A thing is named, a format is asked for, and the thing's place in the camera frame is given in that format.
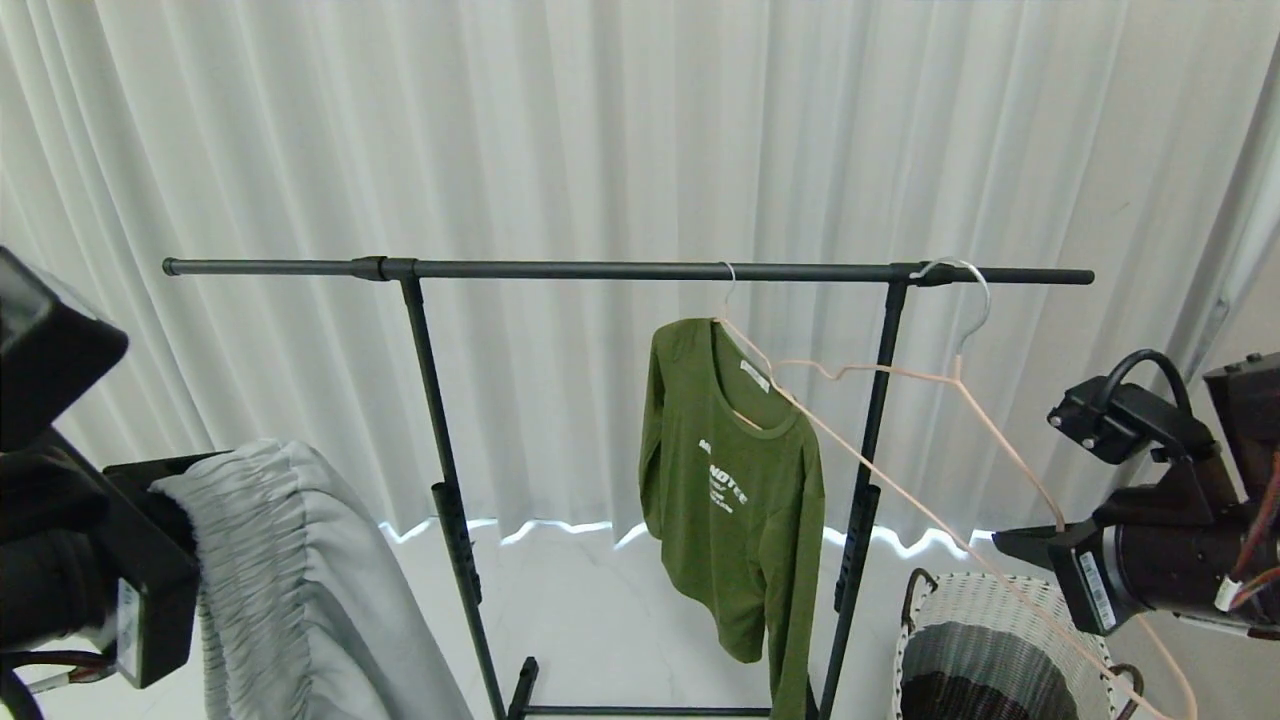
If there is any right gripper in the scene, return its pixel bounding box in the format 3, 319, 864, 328
992, 498, 1253, 638

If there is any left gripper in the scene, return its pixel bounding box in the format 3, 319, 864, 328
0, 450, 231, 691

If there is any pale grey garment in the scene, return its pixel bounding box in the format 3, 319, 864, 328
150, 438, 476, 720

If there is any pink clothes hanger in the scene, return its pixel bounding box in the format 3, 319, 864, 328
712, 262, 801, 433
775, 258, 1201, 720

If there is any green garment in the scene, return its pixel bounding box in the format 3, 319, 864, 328
638, 318, 827, 720

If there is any white laundry basket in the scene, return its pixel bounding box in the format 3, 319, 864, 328
890, 568, 1146, 720

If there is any black clothes rack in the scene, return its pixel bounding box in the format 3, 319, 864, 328
163, 255, 1094, 720

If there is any white curtain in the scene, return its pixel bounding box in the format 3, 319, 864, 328
0, 0, 1280, 561

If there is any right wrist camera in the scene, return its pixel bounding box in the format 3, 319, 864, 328
1048, 350, 1246, 531

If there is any black cable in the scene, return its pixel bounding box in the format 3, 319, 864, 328
1100, 348, 1196, 421

